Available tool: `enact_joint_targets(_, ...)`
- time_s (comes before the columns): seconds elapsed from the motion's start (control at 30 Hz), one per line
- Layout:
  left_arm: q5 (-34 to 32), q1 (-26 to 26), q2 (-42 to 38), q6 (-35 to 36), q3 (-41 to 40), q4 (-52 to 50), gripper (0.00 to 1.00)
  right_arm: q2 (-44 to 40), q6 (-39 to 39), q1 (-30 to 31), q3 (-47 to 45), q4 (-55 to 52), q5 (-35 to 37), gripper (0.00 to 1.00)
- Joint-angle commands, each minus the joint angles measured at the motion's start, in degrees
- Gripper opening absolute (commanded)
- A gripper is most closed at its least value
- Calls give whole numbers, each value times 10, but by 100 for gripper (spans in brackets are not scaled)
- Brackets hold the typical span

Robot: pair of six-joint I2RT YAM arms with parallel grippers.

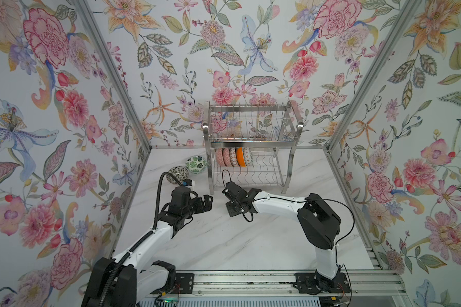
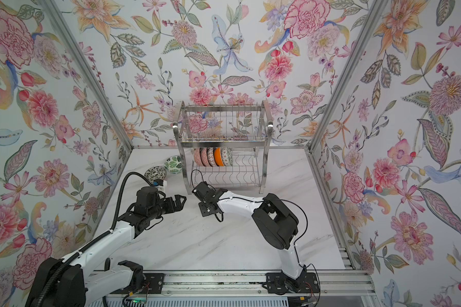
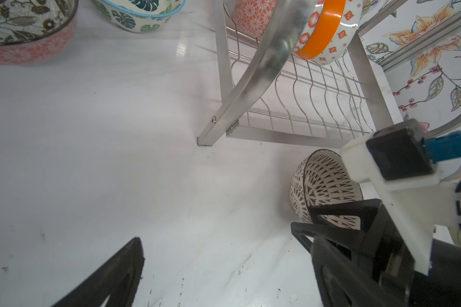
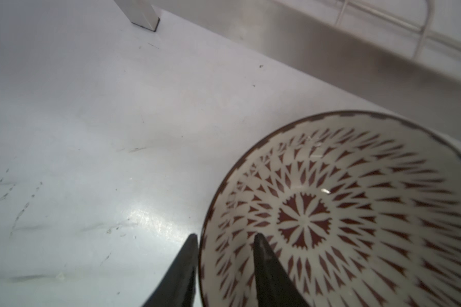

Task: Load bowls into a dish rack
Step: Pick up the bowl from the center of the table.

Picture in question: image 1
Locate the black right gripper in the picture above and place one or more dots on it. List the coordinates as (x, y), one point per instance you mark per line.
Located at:
(228, 206)

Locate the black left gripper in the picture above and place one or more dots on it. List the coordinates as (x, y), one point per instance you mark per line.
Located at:
(200, 206)

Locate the dark speckled pattern bowl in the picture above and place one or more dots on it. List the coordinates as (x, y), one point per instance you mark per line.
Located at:
(180, 173)

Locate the dark floral bowl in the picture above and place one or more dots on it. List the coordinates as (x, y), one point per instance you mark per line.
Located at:
(219, 157)

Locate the dark patterned bowl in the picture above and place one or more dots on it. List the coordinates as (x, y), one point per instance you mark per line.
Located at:
(226, 157)

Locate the blue geometric pattern bowl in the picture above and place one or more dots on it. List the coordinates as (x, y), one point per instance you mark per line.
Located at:
(233, 157)

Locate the pale green patterned bowl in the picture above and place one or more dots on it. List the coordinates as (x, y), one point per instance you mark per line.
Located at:
(248, 158)

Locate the plain white bowl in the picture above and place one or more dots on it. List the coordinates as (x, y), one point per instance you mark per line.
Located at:
(240, 157)

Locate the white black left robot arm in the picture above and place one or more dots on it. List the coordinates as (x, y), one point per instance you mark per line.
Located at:
(130, 276)

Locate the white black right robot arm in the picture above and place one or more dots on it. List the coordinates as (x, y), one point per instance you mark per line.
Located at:
(319, 222)

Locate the steel two-tier dish rack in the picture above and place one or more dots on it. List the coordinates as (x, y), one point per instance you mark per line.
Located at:
(272, 132)

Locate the green leaf pattern bowl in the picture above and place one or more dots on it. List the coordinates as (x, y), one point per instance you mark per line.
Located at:
(196, 164)

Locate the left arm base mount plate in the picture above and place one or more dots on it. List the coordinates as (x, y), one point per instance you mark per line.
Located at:
(180, 283)

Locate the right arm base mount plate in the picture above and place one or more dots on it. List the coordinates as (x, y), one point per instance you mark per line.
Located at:
(313, 283)

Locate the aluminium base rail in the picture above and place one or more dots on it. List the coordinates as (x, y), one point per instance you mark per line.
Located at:
(280, 283)

